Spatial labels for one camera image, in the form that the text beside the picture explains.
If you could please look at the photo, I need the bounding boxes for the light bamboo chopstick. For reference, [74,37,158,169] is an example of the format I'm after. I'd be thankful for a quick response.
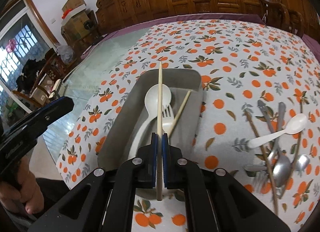
[167,90,191,137]
[156,63,163,201]

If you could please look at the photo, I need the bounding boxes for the white plastic fork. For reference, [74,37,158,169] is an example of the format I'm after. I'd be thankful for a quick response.
[162,105,175,136]

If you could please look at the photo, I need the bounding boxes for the large white plastic spoon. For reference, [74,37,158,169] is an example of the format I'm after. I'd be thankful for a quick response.
[128,84,158,159]

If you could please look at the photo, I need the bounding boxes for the smiley-handle metal fork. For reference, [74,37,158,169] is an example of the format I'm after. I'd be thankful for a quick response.
[243,100,274,194]

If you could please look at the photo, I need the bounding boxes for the dark wooden chopstick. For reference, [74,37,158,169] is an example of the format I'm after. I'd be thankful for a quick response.
[277,103,303,199]
[244,109,279,216]

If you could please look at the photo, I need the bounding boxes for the metal spoon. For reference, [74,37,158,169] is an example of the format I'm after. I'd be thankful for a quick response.
[295,155,310,172]
[272,102,291,188]

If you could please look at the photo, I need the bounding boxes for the small white plastic spoon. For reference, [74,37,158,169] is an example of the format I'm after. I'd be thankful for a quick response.
[247,113,308,149]

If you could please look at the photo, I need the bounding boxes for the person's left hand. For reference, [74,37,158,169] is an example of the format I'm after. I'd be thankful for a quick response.
[1,156,44,215]

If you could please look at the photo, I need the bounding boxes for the small cream box on table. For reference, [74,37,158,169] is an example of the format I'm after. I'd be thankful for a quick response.
[48,79,62,99]

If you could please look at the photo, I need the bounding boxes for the wooden chair at left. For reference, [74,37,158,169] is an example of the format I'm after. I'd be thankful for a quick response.
[12,48,69,108]

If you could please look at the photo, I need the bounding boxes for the clear plastic bag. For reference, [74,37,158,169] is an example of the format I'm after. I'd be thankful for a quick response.
[54,43,74,64]

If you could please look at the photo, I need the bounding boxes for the window with metal grille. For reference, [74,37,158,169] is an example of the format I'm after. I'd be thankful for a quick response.
[0,0,53,102]

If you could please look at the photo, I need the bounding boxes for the orange-print tablecloth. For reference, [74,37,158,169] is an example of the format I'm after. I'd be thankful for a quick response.
[56,19,319,231]

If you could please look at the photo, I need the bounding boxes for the stacked cardboard boxes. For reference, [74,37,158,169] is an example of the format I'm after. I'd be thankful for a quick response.
[61,0,97,45]

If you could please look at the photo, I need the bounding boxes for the small black fan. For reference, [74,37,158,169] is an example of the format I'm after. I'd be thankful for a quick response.
[84,20,100,37]

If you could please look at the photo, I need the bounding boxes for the purple armchair cushion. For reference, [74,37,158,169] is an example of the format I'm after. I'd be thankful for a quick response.
[302,34,320,62]

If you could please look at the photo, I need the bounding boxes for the carved wooden armchair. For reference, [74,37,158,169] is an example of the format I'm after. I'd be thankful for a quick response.
[271,0,319,41]

